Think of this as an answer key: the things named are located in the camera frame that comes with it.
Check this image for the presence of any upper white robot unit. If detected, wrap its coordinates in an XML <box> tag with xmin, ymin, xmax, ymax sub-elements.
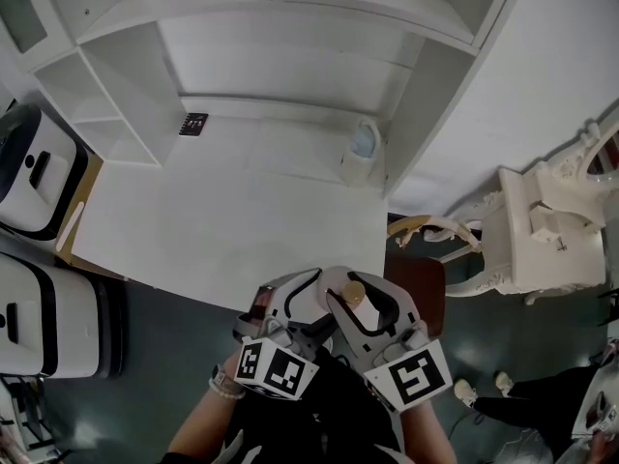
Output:
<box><xmin>0</xmin><ymin>102</ymin><xmax>92</xmax><ymax>242</ymax></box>

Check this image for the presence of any white desk with hutch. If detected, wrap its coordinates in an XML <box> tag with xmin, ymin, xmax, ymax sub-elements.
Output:
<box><xmin>0</xmin><ymin>0</ymin><xmax>531</xmax><ymax>316</ymax></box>

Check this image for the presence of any metal shelving rack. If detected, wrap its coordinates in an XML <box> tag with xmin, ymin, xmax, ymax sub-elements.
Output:
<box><xmin>0</xmin><ymin>373</ymin><xmax>70</xmax><ymax>464</ymax></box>

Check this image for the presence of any white cylindrical holder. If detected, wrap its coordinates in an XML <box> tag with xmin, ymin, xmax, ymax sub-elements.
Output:
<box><xmin>339</xmin><ymin>115</ymin><xmax>384</xmax><ymax>189</ymax></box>

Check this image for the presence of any person's right forearm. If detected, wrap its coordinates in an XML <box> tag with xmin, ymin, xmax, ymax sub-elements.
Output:
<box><xmin>395</xmin><ymin>400</ymin><xmax>459</xmax><ymax>464</ymax></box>

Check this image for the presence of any small round tan object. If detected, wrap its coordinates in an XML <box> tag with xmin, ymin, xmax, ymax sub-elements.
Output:
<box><xmin>313</xmin><ymin>264</ymin><xmax>384</xmax><ymax>333</ymax></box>

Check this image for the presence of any lower white robot unit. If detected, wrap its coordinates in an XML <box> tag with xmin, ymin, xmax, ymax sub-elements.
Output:
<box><xmin>0</xmin><ymin>250</ymin><xmax>126</xmax><ymax>382</ymax></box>

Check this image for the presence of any person's black clothing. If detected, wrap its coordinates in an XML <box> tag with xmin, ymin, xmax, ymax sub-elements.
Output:
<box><xmin>162</xmin><ymin>344</ymin><xmax>408</xmax><ymax>464</ymax></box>

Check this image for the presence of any white robot unit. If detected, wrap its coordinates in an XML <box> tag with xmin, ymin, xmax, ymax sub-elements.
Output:
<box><xmin>0</xmin><ymin>102</ymin><xmax>92</xmax><ymax>242</ymax></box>
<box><xmin>0</xmin><ymin>250</ymin><xmax>126</xmax><ymax>382</ymax></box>

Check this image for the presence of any small black card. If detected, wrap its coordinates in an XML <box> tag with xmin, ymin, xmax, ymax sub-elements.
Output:
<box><xmin>178</xmin><ymin>111</ymin><xmax>210</xmax><ymax>138</ymax></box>

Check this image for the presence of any person's left forearm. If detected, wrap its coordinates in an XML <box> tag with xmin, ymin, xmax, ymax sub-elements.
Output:
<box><xmin>165</xmin><ymin>388</ymin><xmax>244</xmax><ymax>464</ymax></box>

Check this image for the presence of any white beaded bracelet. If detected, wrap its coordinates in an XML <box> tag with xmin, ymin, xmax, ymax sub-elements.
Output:
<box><xmin>207</xmin><ymin>362</ymin><xmax>248</xmax><ymax>401</ymax></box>

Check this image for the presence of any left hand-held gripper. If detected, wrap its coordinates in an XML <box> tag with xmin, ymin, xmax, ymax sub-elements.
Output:
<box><xmin>230</xmin><ymin>267</ymin><xmax>337</xmax><ymax>401</ymax></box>

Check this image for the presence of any ornate white vanity table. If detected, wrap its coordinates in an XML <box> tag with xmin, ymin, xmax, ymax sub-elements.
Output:
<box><xmin>443</xmin><ymin>117</ymin><xmax>619</xmax><ymax>307</ymax></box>

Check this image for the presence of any brown cardboard box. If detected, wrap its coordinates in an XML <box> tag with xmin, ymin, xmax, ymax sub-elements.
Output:
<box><xmin>54</xmin><ymin>154</ymin><xmax>106</xmax><ymax>266</ymax></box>

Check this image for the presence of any black floor cable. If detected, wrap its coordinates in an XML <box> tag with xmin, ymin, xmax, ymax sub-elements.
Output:
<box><xmin>448</xmin><ymin>410</ymin><xmax>486</xmax><ymax>435</ymax></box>

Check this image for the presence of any brown seat chair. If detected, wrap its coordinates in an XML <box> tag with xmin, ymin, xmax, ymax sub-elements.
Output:
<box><xmin>385</xmin><ymin>212</ymin><xmax>486</xmax><ymax>343</ymax></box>

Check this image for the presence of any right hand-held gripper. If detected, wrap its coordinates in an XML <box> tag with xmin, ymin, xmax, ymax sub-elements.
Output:
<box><xmin>323</xmin><ymin>271</ymin><xmax>455</xmax><ymax>414</ymax></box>

